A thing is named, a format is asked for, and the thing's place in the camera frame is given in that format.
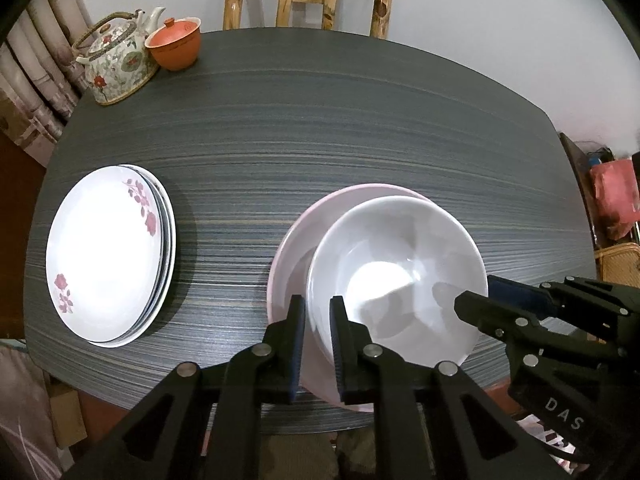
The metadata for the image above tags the large pink bowl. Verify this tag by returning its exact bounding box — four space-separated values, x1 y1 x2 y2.
266 183 423 413

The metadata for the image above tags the large peony flower plate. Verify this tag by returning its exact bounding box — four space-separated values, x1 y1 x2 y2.
98 162 177 350

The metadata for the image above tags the beige patterned curtain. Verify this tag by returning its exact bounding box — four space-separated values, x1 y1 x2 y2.
1 0 89 167

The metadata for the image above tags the small pink blossom plate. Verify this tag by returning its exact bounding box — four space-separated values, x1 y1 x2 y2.
46 166 164 342

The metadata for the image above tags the orange lidded tea cup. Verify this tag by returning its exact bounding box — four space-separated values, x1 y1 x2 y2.
144 16 201 72

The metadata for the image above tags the floral ceramic teapot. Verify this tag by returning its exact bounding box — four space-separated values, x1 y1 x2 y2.
72 6 165 106

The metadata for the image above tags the red bag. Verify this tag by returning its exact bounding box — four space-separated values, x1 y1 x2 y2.
590 158 639 240

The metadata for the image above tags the white bowl with lettering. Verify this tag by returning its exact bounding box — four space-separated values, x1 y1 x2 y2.
306 196 488 366

